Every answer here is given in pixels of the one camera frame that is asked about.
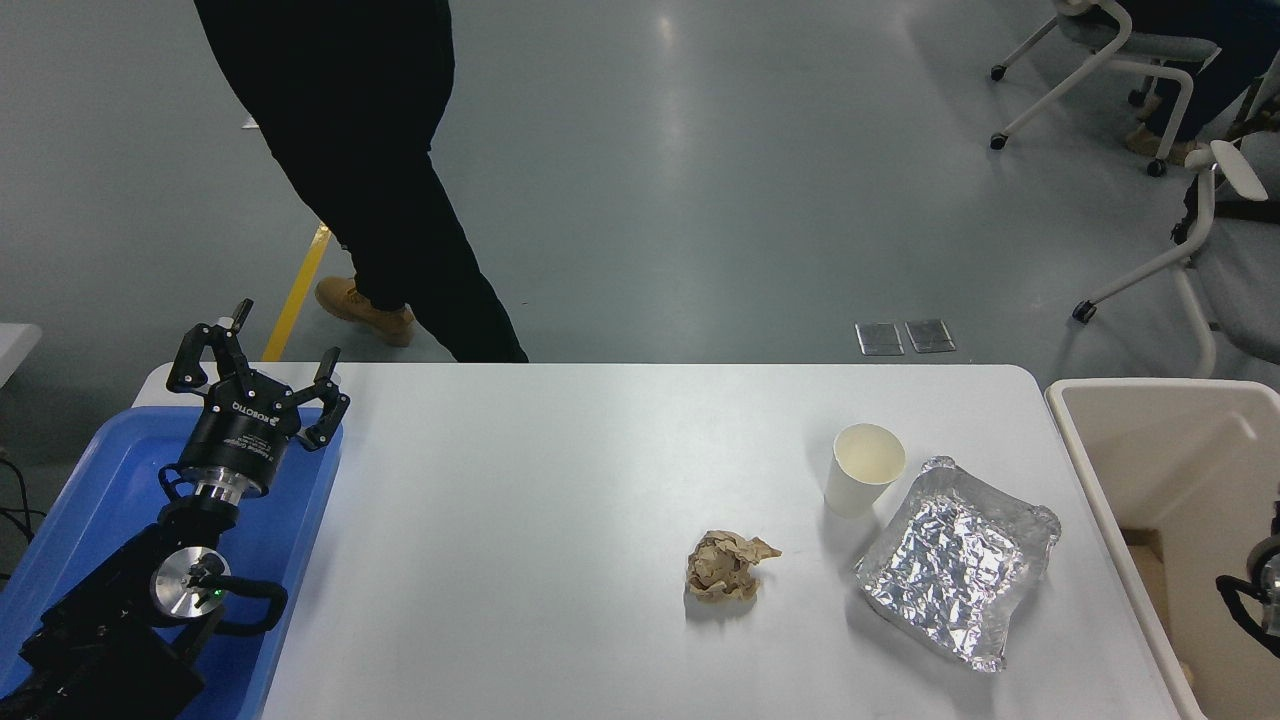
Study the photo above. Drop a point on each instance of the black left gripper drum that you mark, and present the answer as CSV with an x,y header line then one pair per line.
x,y
242,432

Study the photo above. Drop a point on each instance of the white paper cup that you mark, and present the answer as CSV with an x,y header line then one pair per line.
x,y
860,482

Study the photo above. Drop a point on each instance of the blue plastic tray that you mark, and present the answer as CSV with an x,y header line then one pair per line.
x,y
292,520

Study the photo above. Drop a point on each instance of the small white side table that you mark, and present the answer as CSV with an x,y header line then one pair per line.
x,y
15,350

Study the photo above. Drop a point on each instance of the person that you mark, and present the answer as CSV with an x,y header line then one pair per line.
x,y
1245,35
350,120

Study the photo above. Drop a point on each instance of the crumpled tan paper ball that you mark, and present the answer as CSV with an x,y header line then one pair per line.
x,y
722,570

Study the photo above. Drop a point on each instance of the metal floor plate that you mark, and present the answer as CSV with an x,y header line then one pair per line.
x,y
880,338
930,336

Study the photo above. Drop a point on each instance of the silver foil tray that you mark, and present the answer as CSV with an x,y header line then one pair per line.
x,y
950,565

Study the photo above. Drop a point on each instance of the large pale bin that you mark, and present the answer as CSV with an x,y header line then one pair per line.
x,y
1180,450

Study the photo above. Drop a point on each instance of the white frame office chair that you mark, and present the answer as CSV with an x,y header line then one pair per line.
x,y
1250,300
1160,47

